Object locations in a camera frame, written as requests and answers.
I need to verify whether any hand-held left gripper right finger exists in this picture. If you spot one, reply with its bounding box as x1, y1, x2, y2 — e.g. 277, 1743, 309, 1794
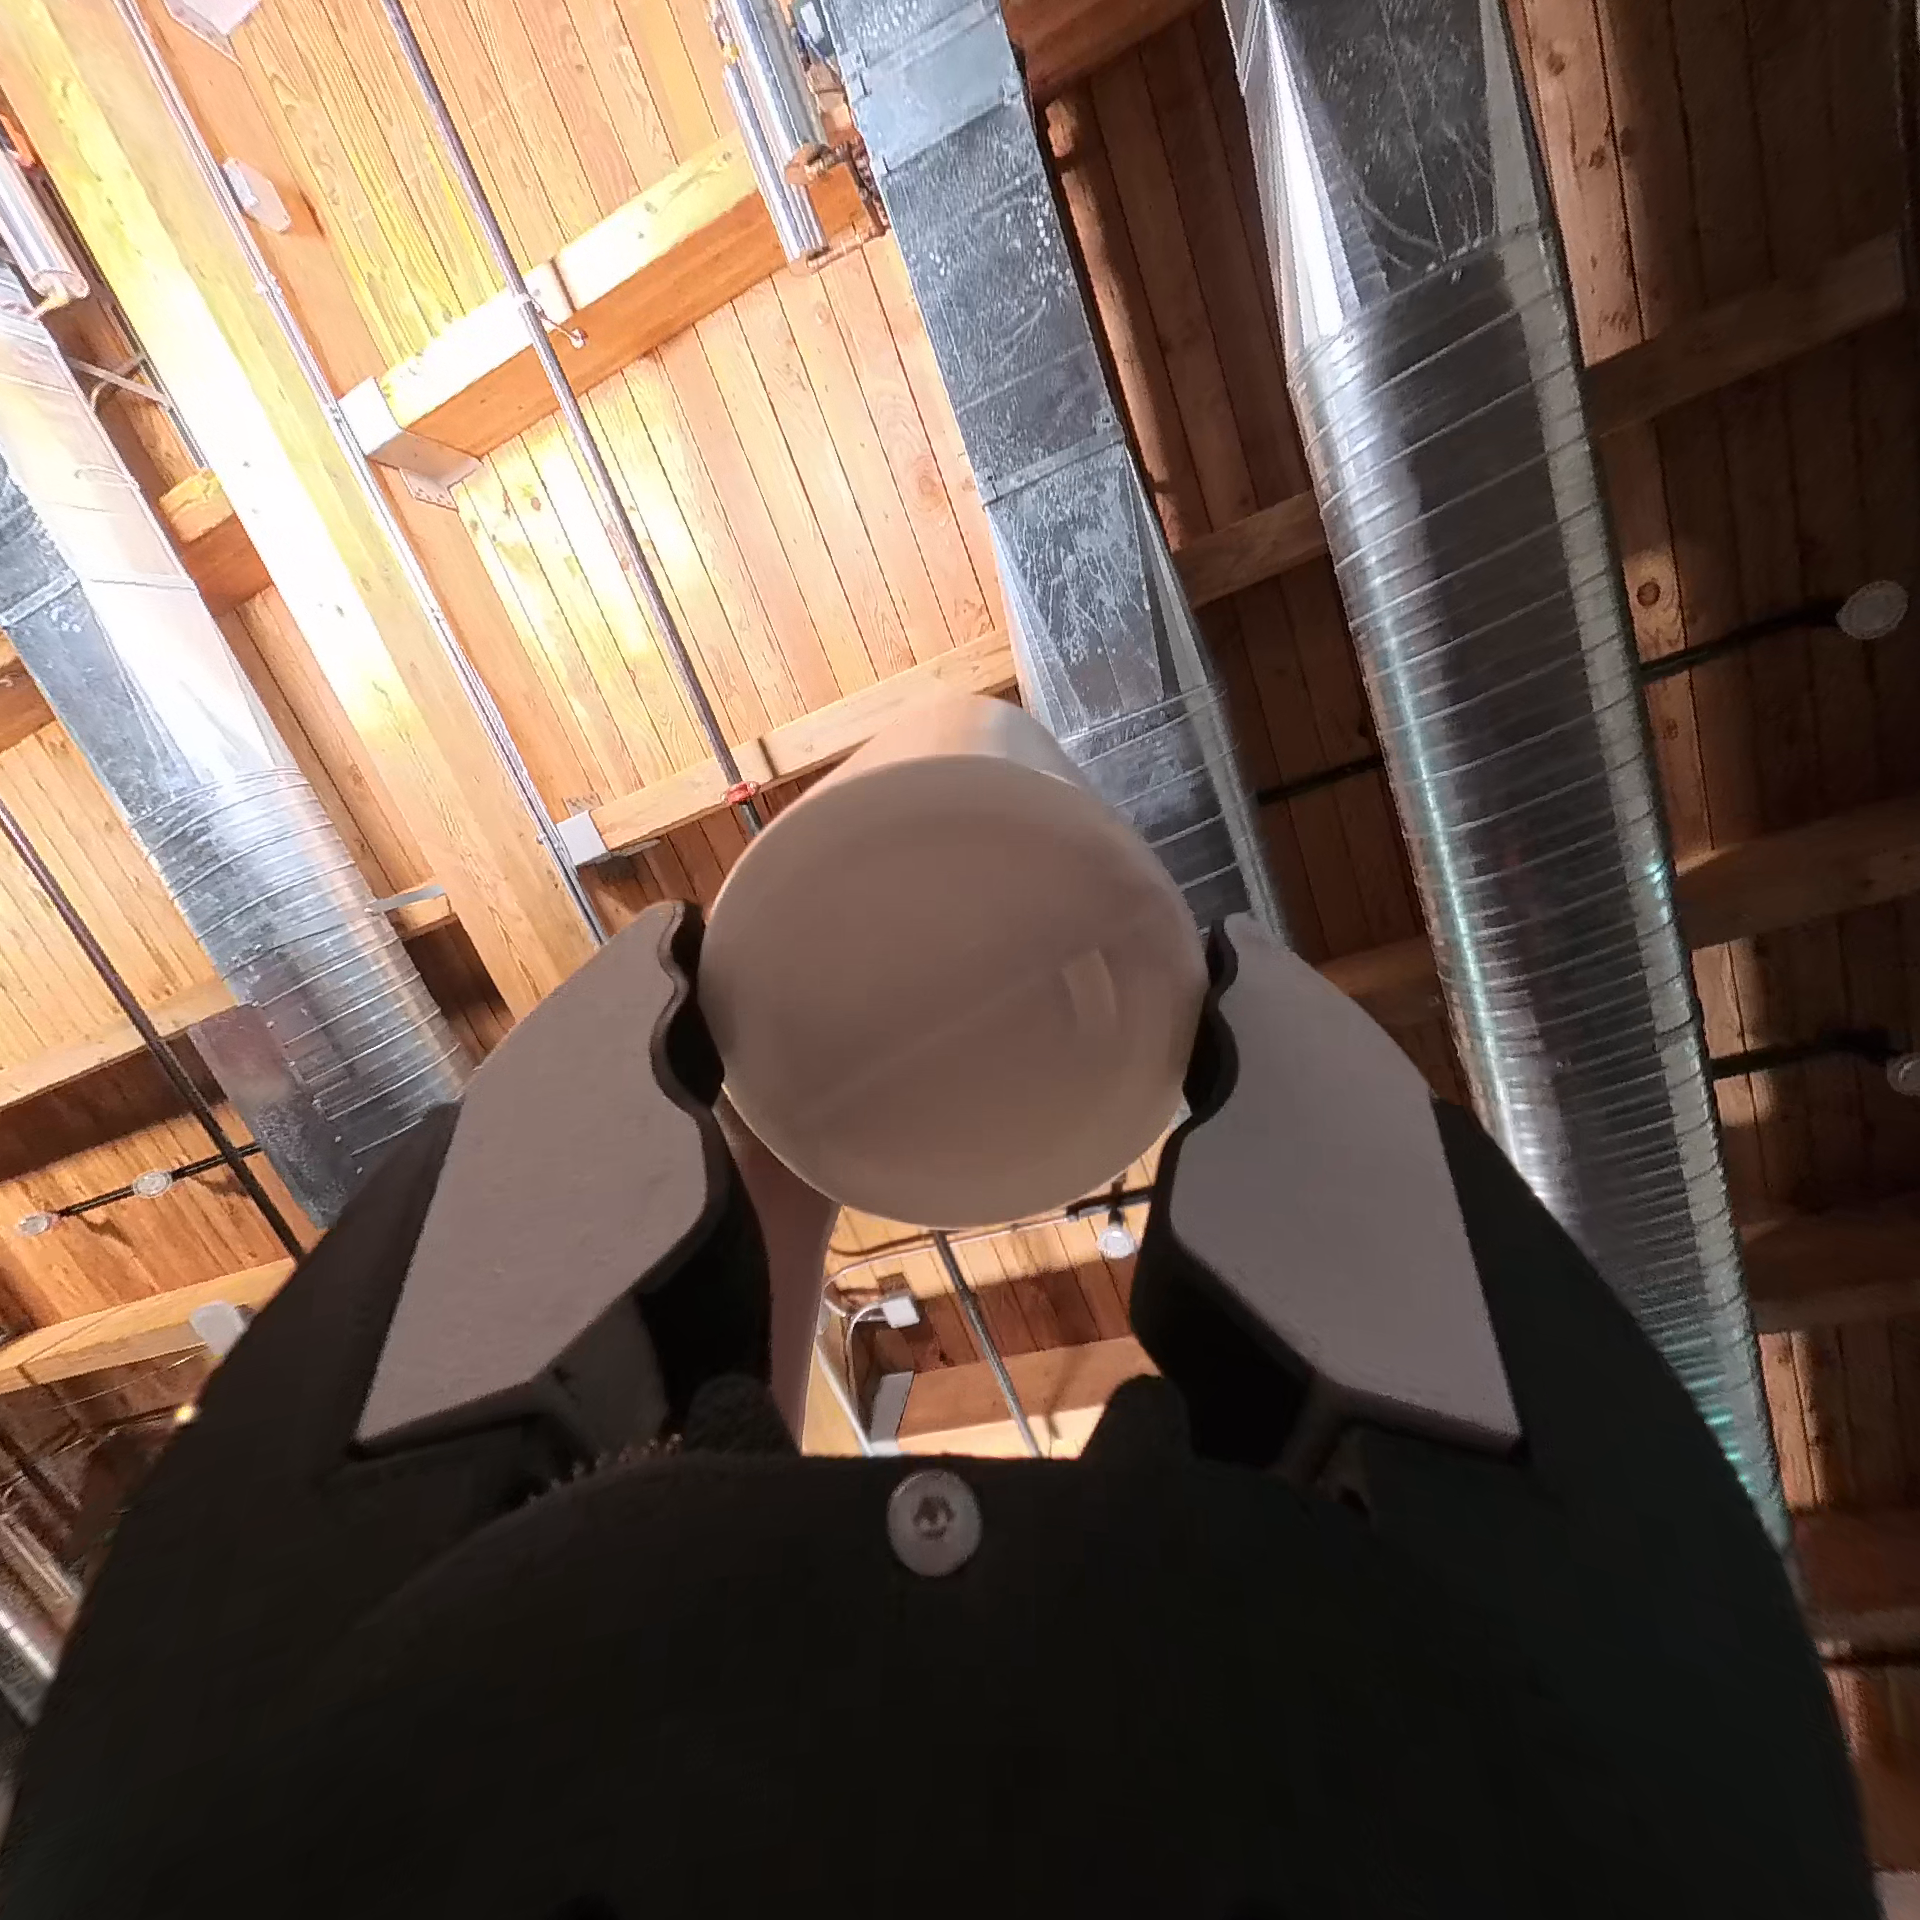
1126, 914, 1518, 1449

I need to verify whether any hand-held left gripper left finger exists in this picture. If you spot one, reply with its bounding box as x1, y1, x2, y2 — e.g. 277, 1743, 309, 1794
355, 903, 740, 1449

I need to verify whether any white bottle with black lid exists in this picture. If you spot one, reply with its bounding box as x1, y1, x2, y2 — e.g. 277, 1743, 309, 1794
697, 690, 1209, 1218

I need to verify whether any round silver ventilation duct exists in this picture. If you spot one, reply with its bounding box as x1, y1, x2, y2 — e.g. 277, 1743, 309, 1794
1222, 0, 1793, 1547

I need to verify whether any long silver spiral duct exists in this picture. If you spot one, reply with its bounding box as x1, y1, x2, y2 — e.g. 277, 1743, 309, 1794
0, 262, 474, 1232

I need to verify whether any rectangular silver ventilation duct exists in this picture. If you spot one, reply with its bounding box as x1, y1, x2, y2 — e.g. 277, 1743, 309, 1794
825, 0, 1277, 932

